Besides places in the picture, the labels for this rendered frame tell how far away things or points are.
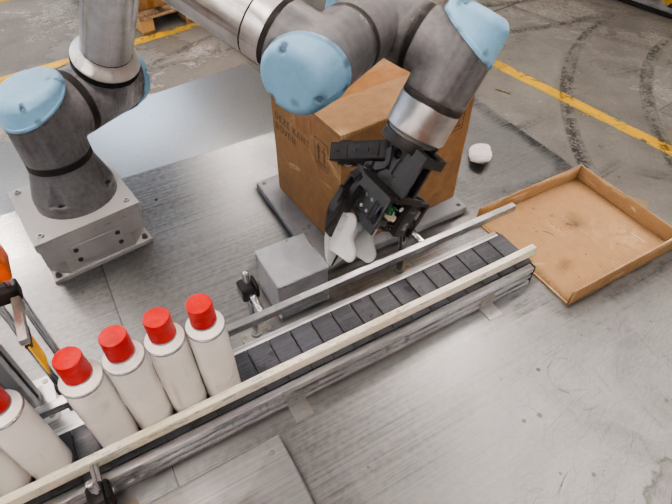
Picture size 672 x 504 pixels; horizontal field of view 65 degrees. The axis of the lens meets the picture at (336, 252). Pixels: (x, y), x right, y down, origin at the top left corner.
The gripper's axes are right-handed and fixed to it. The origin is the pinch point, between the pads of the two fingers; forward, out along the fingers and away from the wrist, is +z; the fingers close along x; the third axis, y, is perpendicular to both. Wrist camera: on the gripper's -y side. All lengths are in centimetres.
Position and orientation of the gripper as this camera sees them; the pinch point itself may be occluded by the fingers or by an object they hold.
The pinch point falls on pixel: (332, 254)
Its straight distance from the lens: 72.9
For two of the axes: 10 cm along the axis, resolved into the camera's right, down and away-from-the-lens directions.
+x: 7.5, 0.3, 6.6
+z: -4.3, 7.7, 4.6
